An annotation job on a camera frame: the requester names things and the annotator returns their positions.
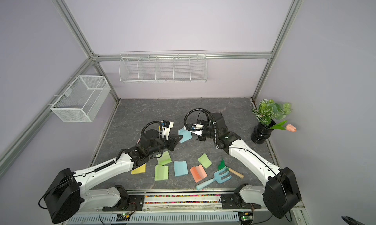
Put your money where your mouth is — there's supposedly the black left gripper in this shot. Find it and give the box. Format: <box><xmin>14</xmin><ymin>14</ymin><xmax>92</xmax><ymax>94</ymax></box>
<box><xmin>148</xmin><ymin>133</ymin><xmax>182</xmax><ymax>156</ymax></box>

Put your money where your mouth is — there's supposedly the light blue memo pad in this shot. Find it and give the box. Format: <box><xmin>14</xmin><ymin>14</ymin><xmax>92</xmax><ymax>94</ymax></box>
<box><xmin>174</xmin><ymin>161</ymin><xmax>188</xmax><ymax>177</ymax></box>
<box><xmin>178</xmin><ymin>127</ymin><xmax>192</xmax><ymax>143</ymax></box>

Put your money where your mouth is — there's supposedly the light green memo pad small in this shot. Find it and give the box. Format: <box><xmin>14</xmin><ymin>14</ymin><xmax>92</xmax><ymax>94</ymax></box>
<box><xmin>198</xmin><ymin>154</ymin><xmax>212</xmax><ymax>169</ymax></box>

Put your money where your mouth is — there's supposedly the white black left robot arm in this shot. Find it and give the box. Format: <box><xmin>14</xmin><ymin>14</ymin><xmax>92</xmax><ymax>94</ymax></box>
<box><xmin>41</xmin><ymin>121</ymin><xmax>183</xmax><ymax>224</ymax></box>

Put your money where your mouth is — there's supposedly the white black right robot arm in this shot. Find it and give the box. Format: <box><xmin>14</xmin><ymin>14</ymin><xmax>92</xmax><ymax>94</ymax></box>
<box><xmin>184</xmin><ymin>109</ymin><xmax>302</xmax><ymax>219</ymax></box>

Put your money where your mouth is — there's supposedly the light green memo pad middle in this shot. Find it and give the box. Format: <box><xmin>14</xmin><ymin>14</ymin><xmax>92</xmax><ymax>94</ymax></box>
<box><xmin>157</xmin><ymin>151</ymin><xmax>172</xmax><ymax>166</ymax></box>

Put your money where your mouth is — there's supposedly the light blue memo pad front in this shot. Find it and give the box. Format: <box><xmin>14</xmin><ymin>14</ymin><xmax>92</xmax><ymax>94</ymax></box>
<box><xmin>174</xmin><ymin>161</ymin><xmax>188</xmax><ymax>177</ymax></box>

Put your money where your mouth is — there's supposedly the light green memo pad front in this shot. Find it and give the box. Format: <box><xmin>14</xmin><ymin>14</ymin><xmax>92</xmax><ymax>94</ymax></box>
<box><xmin>154</xmin><ymin>164</ymin><xmax>169</xmax><ymax>181</ymax></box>

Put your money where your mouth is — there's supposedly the salmon memo pad front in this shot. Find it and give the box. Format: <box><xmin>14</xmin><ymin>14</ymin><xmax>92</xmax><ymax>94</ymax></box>
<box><xmin>190</xmin><ymin>164</ymin><xmax>208</xmax><ymax>183</ymax></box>

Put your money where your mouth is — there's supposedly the yellow memo pad near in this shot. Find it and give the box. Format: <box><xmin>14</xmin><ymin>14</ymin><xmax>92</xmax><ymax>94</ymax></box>
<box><xmin>131</xmin><ymin>164</ymin><xmax>146</xmax><ymax>175</ymax></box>

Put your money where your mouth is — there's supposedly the green toy rake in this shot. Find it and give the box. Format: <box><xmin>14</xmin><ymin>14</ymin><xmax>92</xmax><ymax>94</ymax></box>
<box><xmin>217</xmin><ymin>159</ymin><xmax>244</xmax><ymax>179</ymax></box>

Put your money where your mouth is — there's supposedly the black plant pot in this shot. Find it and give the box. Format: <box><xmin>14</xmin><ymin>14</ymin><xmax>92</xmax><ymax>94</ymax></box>
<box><xmin>251</xmin><ymin>120</ymin><xmax>276</xmax><ymax>144</ymax></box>

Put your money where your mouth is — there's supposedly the light blue toy fork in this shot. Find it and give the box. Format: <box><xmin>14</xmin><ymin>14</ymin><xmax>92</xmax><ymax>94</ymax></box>
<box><xmin>196</xmin><ymin>167</ymin><xmax>232</xmax><ymax>190</ymax></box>

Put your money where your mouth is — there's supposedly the green artificial plant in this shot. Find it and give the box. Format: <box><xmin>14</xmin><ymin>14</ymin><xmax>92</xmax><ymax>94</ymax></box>
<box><xmin>252</xmin><ymin>99</ymin><xmax>292</xmax><ymax>128</ymax></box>

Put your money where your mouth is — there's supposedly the pink artificial tulip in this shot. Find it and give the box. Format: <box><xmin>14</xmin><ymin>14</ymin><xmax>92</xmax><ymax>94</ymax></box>
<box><xmin>269</xmin><ymin>120</ymin><xmax>297</xmax><ymax>133</ymax></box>

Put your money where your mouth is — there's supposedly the white wire shelf basket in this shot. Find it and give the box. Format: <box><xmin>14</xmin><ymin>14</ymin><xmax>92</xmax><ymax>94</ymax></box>
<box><xmin>118</xmin><ymin>50</ymin><xmax>208</xmax><ymax>83</ymax></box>

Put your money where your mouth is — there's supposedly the white wire basket left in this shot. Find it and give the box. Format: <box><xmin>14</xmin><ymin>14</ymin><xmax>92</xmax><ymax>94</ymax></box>
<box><xmin>50</xmin><ymin>75</ymin><xmax>111</xmax><ymax>123</ymax></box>

